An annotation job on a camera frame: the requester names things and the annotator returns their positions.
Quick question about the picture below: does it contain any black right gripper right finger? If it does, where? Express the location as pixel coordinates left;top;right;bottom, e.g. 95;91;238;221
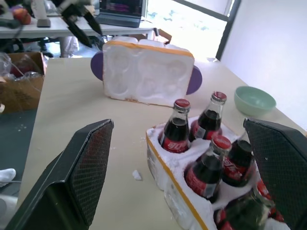
243;117;307;230

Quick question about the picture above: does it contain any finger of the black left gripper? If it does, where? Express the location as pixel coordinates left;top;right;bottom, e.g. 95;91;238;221
81;10;104;36
64;17;93;48

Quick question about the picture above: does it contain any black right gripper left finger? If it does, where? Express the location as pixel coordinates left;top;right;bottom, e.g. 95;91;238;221
4;119;115;230

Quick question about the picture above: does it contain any glass cola bottle, red cap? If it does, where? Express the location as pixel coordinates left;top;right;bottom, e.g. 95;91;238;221
222;139;256;188
213;179;286;230
184;134;233;205
189;91;228;142
159;98;192;154

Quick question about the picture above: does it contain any small brown cardboard box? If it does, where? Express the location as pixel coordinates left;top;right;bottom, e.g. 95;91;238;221
153;28;173;45

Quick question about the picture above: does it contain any brown cardboard box with bags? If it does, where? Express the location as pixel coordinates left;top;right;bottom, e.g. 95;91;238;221
0;51;47;114

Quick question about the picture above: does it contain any white foam crate, yellow tape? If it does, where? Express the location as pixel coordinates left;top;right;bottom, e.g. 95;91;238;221
145;115;291;230

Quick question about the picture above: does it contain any dark open laptop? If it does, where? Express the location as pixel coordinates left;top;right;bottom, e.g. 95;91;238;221
95;0;145;28

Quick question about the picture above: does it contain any white stand with grey base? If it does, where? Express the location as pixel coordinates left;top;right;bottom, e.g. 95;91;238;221
33;0;52;28

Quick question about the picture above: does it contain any white background desk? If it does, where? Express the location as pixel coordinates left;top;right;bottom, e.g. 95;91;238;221
0;10;157;58

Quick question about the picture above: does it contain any red round fruit toy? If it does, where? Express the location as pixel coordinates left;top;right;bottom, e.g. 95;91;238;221
12;7;32;25

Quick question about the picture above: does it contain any white shoe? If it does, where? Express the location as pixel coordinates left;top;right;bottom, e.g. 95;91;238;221
0;168;17;188

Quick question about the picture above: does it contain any mint green bowl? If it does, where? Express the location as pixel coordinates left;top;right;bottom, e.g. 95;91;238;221
234;86;277;117

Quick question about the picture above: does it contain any white foam lid, yellow tape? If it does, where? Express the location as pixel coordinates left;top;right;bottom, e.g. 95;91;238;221
102;35;195;107

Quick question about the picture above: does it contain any small white foam crumb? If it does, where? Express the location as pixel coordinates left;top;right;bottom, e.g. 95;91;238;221
132;169;143;182

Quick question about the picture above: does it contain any purple round plate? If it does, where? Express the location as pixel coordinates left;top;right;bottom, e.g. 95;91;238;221
90;50;203;95

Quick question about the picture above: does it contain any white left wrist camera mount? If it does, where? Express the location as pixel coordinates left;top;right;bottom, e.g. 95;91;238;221
57;0;94;7

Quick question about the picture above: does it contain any dark window frame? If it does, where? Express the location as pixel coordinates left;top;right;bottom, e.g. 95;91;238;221
172;0;242;62

